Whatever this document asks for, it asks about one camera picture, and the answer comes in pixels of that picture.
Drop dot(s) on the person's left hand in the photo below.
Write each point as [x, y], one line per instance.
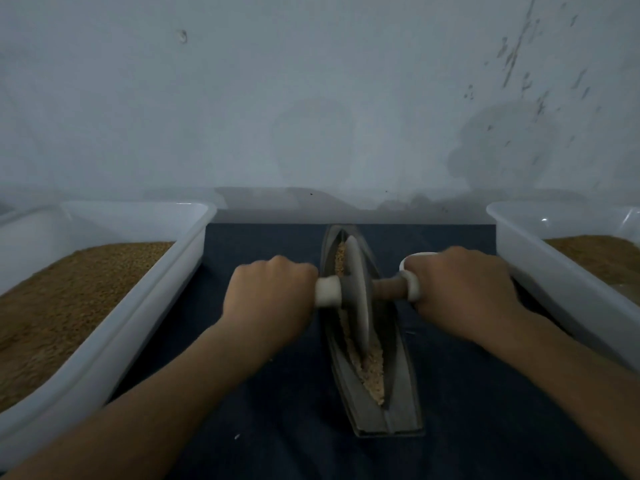
[265, 300]

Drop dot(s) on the person's right hand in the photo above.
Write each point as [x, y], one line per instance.
[468, 293]

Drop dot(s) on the white plastic tray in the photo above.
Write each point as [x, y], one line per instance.
[125, 310]
[555, 285]

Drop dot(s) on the small ground grain portion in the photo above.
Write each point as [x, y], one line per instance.
[372, 370]

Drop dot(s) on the boat-shaped metal grinding trough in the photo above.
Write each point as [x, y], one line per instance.
[400, 410]

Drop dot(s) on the person's right forearm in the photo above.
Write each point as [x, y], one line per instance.
[585, 395]

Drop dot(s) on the person's left forearm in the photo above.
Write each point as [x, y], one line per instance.
[130, 420]

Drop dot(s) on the white round plate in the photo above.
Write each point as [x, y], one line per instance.
[415, 260]

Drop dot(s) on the dark blue tablecloth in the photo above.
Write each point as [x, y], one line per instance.
[280, 430]

